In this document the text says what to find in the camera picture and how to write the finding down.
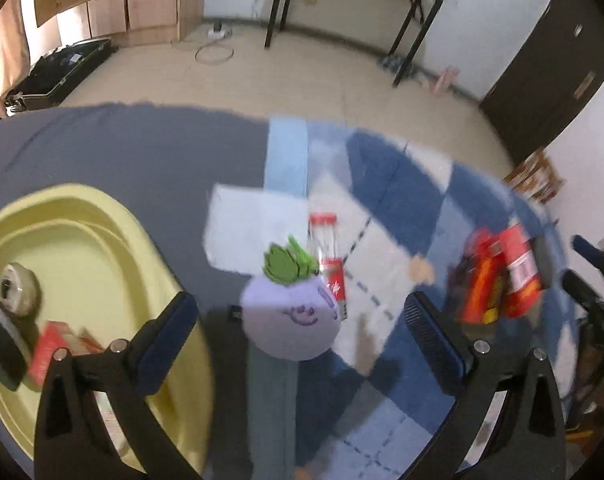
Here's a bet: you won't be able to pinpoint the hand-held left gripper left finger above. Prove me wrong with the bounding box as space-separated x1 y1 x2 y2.
34 291 203 480

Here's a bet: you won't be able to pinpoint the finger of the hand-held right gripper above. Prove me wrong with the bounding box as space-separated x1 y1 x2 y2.
562 269 604 312
572 234 604 283

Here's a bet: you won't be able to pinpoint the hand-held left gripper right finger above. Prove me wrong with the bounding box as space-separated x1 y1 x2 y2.
403 291 567 480

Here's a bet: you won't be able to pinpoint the red cigarette box white label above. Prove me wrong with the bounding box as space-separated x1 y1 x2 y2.
498 221 543 318

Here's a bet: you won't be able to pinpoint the dark red gradient cigarette box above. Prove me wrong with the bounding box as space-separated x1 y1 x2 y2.
447 229 508 324

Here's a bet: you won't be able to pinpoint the pale yellow plastic basin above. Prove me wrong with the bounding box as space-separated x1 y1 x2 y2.
0 183 217 478

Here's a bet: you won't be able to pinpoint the red-capped clear tube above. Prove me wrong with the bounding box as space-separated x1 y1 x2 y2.
308 212 350 321

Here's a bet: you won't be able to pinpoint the round black grey-striped sponge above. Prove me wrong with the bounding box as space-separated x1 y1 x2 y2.
0 262 43 318

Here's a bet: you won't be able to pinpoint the brown cartons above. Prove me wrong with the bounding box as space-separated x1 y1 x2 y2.
503 149 566 205

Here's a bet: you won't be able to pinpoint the purple plush toy green leaves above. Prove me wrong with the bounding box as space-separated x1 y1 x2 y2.
239 235 343 361

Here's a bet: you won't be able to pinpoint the white paper sheet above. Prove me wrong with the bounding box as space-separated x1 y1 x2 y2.
204 184 310 276

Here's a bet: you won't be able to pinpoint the blue white checkered blanket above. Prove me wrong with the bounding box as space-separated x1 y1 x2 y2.
202 120 590 480

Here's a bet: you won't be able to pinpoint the dark brown door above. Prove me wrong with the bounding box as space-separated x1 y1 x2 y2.
479 0 604 166

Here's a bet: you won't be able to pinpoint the light blue cloth strip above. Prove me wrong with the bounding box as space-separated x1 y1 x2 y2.
248 116 311 480

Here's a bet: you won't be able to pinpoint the pink item on floor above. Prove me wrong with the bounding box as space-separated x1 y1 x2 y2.
431 66 460 95

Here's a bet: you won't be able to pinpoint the pair of slippers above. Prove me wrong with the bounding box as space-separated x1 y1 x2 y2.
376 54 409 75

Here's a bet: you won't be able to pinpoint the black suitcase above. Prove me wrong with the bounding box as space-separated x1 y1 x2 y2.
4 37 119 111

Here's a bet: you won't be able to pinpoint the window curtain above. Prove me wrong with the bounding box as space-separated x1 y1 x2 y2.
0 0 33 121

